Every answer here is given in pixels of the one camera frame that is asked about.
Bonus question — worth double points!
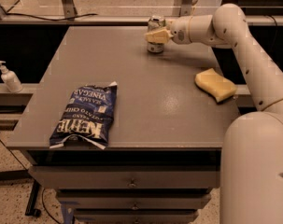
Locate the top grey drawer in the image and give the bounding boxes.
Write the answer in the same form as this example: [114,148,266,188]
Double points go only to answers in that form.
[29,166,219,189]

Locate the yellow sponge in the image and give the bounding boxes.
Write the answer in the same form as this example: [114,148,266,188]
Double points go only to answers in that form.
[194,68,237,103]

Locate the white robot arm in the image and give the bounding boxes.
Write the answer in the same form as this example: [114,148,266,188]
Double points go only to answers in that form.
[145,4,283,224]

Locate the white pump dispenser bottle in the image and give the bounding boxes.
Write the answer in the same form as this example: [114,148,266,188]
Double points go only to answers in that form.
[0,61,22,93]

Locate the bottom grey drawer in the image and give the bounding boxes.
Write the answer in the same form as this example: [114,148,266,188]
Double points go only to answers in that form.
[74,210,198,224]

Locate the middle grey drawer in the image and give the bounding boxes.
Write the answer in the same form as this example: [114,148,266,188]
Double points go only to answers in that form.
[57,190,211,210]

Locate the grey drawer cabinet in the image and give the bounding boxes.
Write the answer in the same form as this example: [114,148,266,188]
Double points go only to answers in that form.
[6,25,255,224]

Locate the green 7up soda can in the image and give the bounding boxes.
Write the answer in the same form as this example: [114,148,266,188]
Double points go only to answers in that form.
[148,15,165,53]

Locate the grey drawer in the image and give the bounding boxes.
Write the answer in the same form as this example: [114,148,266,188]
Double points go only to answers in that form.
[29,166,219,189]
[57,190,211,210]
[74,210,198,224]

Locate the black floor cable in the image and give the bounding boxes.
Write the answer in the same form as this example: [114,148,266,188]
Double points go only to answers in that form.
[0,110,30,173]

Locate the left metal frame post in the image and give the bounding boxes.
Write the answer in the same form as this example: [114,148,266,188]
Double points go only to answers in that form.
[61,0,78,20]

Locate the blue Kettle chip bag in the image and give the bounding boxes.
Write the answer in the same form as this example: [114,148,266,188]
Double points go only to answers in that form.
[50,82,118,149]

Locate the black floor stand foot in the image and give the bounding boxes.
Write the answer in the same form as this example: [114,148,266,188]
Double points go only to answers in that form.
[25,181,41,217]

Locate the black cable on ledge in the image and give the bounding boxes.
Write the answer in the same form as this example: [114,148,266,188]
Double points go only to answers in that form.
[5,12,99,22]

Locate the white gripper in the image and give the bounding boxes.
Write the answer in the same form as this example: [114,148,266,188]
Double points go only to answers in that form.
[145,16,191,44]

